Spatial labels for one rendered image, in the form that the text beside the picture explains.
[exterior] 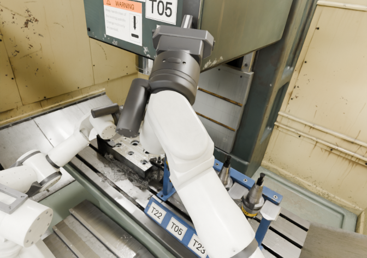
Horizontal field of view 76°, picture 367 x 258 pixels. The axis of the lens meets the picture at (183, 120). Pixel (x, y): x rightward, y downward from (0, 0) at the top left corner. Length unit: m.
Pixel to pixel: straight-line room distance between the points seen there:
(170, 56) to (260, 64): 0.86
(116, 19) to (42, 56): 1.14
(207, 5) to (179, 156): 0.35
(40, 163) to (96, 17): 0.51
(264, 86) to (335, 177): 0.83
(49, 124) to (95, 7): 1.23
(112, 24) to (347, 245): 1.34
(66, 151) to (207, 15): 0.65
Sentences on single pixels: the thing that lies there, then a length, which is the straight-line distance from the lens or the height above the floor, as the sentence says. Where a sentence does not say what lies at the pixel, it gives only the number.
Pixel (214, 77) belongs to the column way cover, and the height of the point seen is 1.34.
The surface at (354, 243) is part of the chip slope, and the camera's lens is 1.45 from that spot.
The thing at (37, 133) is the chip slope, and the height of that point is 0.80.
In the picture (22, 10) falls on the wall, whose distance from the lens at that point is 1.75.
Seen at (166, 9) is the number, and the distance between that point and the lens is 0.60.
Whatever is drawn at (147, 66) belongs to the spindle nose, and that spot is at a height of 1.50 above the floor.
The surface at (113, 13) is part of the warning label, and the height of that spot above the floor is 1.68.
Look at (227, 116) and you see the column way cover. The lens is 1.35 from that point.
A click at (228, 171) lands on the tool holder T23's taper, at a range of 0.77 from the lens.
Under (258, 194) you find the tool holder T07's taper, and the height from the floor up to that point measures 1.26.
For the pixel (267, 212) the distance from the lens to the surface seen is 0.79.
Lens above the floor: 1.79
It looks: 32 degrees down
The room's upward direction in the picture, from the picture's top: 6 degrees clockwise
